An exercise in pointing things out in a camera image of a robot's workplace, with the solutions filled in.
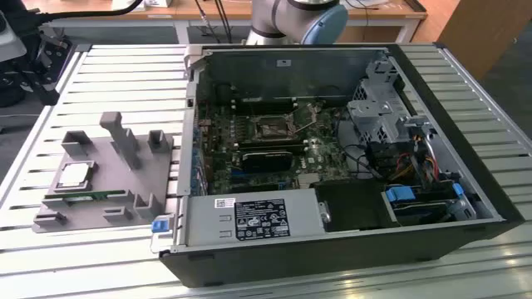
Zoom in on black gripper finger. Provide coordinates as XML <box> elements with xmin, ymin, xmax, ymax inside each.
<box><xmin>0</xmin><ymin>59</ymin><xmax>27</xmax><ymax>108</ymax></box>
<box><xmin>25</xmin><ymin>30</ymin><xmax>73</xmax><ymax>106</ymax></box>

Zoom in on silver CPU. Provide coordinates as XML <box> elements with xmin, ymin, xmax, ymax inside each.
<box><xmin>54</xmin><ymin>161</ymin><xmax>94</xmax><ymax>189</ymax></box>

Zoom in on CPU socket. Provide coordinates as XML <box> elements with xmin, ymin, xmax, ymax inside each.
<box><xmin>247</xmin><ymin>115</ymin><xmax>301</xmax><ymax>141</ymax></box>

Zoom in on grey parts rack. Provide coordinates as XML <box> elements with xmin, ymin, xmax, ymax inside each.
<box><xmin>30</xmin><ymin>111</ymin><xmax>177</xmax><ymax>234</ymax></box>

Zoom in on green RAM stick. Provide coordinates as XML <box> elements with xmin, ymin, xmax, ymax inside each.
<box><xmin>61</xmin><ymin>189</ymin><xmax>126</xmax><ymax>201</ymax></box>

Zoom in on blue case latch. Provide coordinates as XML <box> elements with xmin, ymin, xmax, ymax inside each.
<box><xmin>150</xmin><ymin>216</ymin><xmax>171</xmax><ymax>235</ymax></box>

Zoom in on black installed RAM stick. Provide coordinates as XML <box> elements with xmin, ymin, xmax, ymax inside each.
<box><xmin>237</xmin><ymin>141</ymin><xmax>303</xmax><ymax>153</ymax></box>

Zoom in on black graphics card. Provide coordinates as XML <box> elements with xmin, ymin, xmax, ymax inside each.
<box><xmin>239</xmin><ymin>150</ymin><xmax>294</xmax><ymax>174</ymax></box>

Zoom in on grey power supply with label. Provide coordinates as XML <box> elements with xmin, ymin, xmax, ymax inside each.
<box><xmin>181</xmin><ymin>187</ymin><xmax>325</xmax><ymax>247</ymax></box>

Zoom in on green motherboard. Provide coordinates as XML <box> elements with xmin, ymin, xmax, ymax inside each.
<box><xmin>190</xmin><ymin>99</ymin><xmax>374</xmax><ymax>196</ymax></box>

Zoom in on small silver heat sink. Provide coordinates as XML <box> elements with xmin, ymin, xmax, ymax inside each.
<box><xmin>295</xmin><ymin>173</ymin><xmax>319</xmax><ymax>189</ymax></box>

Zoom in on grey metal drive cage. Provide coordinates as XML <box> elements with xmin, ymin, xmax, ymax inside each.
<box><xmin>345</xmin><ymin>57</ymin><xmax>418</xmax><ymax>148</ymax></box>

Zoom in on wooden desk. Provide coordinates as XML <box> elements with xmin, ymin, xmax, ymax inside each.
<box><xmin>41</xmin><ymin>0</ymin><xmax>429</xmax><ymax>45</ymax></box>

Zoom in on black open PC case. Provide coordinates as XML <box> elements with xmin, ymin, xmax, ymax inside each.
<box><xmin>157</xmin><ymin>42</ymin><xmax>525</xmax><ymax>288</ymax></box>

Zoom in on blue disk carrier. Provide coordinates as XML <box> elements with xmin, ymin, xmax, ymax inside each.
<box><xmin>382</xmin><ymin>184</ymin><xmax>417</xmax><ymax>207</ymax></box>

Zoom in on brown wooden cabinet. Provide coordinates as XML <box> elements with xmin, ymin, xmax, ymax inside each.
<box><xmin>434</xmin><ymin>0</ymin><xmax>532</xmax><ymax>82</ymax></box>

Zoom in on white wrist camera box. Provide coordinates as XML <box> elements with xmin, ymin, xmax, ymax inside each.
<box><xmin>0</xmin><ymin>9</ymin><xmax>27</xmax><ymax>60</ymax></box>

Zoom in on thick black cable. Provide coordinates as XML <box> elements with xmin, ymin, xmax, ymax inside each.
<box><xmin>34</xmin><ymin>0</ymin><xmax>146</xmax><ymax>24</ymax></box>

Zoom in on locking lever wire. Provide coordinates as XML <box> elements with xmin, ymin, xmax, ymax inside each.
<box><xmin>294</xmin><ymin>106</ymin><xmax>323</xmax><ymax>133</ymax></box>

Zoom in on yellow and red wires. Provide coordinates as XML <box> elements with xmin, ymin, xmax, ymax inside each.
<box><xmin>389</xmin><ymin>133</ymin><xmax>439</xmax><ymax>182</ymax></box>

